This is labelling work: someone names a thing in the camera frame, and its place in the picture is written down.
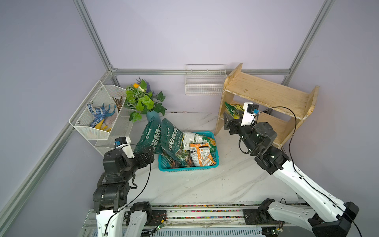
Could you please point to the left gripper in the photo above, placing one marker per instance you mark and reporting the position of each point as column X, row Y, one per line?
column 143, row 161

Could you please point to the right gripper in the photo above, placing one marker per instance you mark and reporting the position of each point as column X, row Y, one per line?
column 236, row 124

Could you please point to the dark green soil bag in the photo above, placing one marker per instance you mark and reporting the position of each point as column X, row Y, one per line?
column 150, row 137
column 172, row 144

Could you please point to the orange small bag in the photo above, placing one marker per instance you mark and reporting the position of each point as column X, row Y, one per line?
column 201, row 155

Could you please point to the green white tall bag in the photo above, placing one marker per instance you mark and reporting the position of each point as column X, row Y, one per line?
column 194, row 138

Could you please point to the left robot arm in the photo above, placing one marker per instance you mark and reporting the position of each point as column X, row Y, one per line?
column 111, row 205

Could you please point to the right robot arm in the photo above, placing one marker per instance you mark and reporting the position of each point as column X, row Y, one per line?
column 296, row 174

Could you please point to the wooden two-tier shelf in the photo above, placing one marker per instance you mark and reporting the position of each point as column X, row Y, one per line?
column 292, row 102

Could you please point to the teal plastic basket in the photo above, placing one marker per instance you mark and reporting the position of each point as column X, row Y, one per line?
column 169, row 165

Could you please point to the teal vase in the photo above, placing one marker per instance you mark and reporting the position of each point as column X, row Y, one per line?
column 153, row 115

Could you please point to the yellow toy in rack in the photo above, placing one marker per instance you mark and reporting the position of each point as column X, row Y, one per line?
column 101, row 125

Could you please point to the white mesh tiered rack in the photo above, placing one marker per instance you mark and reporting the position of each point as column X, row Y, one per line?
column 118, row 124

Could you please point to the brown twigs bundle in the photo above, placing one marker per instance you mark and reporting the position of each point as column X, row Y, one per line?
column 118, row 102

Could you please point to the blue knitted glove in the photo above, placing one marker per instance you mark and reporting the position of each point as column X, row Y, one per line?
column 99, row 113

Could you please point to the artificial green plant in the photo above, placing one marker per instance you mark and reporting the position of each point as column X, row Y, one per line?
column 141, row 100

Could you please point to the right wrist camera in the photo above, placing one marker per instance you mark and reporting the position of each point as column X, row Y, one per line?
column 251, row 111

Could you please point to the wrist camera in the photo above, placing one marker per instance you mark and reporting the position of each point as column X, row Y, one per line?
column 251, row 111
column 124, row 143

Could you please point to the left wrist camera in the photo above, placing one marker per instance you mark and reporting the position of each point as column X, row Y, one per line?
column 124, row 143

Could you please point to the white wire wall basket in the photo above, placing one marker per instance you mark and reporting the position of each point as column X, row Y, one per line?
column 205, row 79

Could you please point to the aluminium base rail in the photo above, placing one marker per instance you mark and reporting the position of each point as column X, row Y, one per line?
column 211, row 220

